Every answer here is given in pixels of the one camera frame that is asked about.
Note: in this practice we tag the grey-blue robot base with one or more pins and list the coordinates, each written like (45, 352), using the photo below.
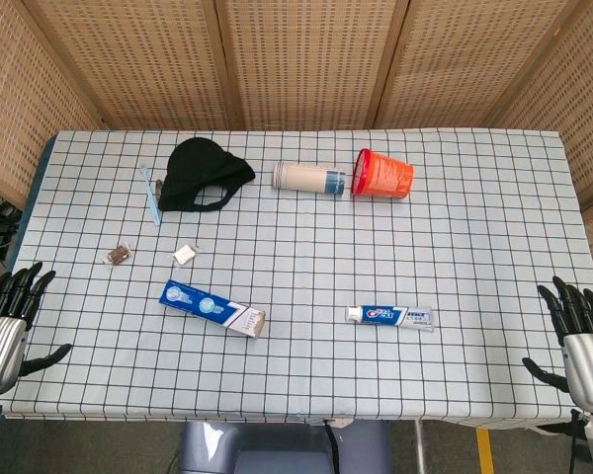
(277, 447)

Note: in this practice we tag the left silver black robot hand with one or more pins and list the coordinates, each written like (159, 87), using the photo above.
(0, 345)

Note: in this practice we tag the blue white toothpaste tube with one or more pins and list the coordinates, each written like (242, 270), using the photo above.
(390, 316)

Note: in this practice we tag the brown wrapped candy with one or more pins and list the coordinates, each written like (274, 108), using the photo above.
(117, 255)

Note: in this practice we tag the blue white toothpaste box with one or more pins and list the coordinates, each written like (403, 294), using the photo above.
(210, 308)

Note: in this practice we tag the orange red plastic tub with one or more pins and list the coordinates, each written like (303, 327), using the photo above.
(388, 178)

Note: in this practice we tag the woven bamboo folding screen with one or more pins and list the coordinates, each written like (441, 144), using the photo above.
(301, 59)

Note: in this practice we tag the white cylindrical bottle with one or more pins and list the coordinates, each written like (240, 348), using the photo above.
(304, 178)

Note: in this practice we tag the blue checked tablecloth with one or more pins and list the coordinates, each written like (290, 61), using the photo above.
(326, 257)

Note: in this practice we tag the black baseball cap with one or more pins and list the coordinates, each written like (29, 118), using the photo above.
(200, 165)

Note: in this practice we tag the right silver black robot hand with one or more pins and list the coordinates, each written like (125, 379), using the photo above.
(590, 365)

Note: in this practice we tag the white wrapped candy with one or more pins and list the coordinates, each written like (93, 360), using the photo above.
(184, 254)

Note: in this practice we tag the white table leg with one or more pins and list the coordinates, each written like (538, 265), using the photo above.
(418, 447)

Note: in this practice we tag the light blue toothbrush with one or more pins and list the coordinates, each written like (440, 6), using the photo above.
(151, 197)

